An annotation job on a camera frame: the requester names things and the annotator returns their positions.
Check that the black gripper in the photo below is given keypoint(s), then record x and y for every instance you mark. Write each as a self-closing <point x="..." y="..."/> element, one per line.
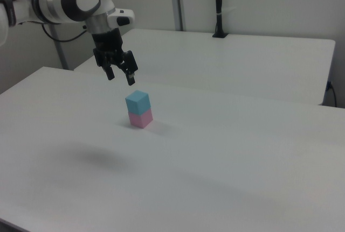
<point x="106" y="42"/>

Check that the blue cube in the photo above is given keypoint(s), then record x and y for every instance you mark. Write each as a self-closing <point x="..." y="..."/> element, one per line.
<point x="137" y="102"/>

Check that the pink cube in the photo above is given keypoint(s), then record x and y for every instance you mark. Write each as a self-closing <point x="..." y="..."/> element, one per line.
<point x="140" y="120"/>

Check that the white table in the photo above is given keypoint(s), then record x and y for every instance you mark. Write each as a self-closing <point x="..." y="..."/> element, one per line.
<point x="229" y="62"/>

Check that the grey partition post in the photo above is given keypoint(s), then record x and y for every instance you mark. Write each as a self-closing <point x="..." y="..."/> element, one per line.
<point x="60" y="49"/>
<point x="176" y="0"/>

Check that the black camera pole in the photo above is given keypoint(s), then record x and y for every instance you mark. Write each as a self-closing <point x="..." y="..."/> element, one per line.
<point x="219" y="6"/>

